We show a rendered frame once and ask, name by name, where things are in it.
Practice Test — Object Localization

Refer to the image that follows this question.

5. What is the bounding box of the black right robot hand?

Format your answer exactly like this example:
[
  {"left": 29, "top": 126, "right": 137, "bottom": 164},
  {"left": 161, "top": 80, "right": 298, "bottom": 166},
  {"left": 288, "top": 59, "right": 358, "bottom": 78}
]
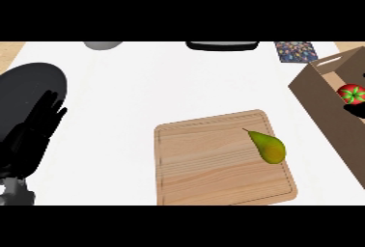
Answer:
[{"left": 343, "top": 101, "right": 365, "bottom": 119}]

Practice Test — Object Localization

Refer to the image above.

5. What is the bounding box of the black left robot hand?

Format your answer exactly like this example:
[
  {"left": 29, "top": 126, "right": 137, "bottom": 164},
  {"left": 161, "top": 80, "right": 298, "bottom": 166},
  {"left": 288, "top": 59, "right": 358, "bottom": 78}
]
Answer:
[{"left": 0, "top": 90, "right": 68, "bottom": 181}]

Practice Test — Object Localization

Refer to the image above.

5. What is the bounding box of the red tomato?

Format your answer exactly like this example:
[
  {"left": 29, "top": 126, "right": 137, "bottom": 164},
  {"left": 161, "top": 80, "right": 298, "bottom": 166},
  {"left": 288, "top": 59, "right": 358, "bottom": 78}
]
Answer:
[{"left": 337, "top": 83, "right": 365, "bottom": 106}]

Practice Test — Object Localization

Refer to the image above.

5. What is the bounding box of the brown cardboard box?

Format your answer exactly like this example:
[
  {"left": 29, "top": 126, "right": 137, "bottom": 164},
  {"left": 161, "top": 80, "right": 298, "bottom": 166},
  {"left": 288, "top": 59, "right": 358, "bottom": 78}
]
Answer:
[{"left": 287, "top": 45, "right": 365, "bottom": 191}]

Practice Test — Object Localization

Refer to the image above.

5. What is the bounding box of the colourful patterned flat box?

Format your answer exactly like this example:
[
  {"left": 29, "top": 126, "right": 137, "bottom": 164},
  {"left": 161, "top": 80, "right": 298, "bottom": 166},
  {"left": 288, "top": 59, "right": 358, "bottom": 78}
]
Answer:
[{"left": 273, "top": 41, "right": 321, "bottom": 64}]

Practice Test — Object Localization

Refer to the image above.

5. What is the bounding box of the wooden cutting board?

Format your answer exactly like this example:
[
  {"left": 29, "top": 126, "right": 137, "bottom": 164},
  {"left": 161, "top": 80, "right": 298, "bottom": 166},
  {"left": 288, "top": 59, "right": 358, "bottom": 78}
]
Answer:
[{"left": 152, "top": 108, "right": 300, "bottom": 206}]

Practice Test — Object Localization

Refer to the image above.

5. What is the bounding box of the dark grey oval plate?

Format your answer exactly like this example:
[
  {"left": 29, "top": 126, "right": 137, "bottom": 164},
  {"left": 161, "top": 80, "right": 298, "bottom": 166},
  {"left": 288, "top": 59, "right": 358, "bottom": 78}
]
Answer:
[{"left": 0, "top": 62, "right": 69, "bottom": 143}]

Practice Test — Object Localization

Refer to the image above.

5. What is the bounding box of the green pear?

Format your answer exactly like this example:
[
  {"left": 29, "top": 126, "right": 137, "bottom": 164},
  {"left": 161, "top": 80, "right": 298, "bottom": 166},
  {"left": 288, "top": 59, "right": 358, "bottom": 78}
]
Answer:
[{"left": 241, "top": 127, "right": 288, "bottom": 165}]

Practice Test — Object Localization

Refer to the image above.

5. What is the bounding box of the grey round bowl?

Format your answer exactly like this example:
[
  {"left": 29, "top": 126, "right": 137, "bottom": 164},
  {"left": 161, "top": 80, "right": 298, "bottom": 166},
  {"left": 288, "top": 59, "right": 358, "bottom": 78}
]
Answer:
[{"left": 83, "top": 41, "right": 124, "bottom": 51}]

